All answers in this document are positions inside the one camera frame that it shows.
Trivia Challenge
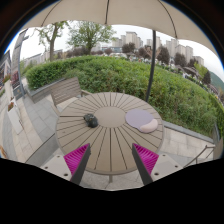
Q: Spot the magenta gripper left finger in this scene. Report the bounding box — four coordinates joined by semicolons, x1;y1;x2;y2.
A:
64;144;91;185

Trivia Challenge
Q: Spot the black computer mouse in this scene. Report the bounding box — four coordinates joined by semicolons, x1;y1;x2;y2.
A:
83;114;98;128

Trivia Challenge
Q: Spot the metal stair handrail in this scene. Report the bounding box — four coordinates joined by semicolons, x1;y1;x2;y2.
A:
183;145;215;168

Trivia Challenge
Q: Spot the lilac mouse pad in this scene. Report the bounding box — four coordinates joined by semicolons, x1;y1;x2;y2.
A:
125;109;158;133

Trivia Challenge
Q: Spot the green hedge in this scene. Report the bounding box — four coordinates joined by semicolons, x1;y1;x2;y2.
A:
25;56;224;137

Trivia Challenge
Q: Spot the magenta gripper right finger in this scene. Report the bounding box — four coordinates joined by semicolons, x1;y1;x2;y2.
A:
132;143;159;185

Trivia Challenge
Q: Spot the dark umbrella pole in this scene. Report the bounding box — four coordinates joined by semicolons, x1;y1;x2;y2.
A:
145;30;156;102

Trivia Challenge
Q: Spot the slatted patio chair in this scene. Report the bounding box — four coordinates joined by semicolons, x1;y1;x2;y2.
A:
50;77;90;115

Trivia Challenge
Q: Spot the round slatted patio table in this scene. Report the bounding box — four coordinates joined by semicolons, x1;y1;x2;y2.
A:
56;92;164;180

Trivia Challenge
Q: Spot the beige patio umbrella canopy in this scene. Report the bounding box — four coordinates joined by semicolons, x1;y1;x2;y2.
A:
22;0;217;54

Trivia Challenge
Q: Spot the white planter box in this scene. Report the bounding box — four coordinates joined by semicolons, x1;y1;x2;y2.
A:
7;101;23;134

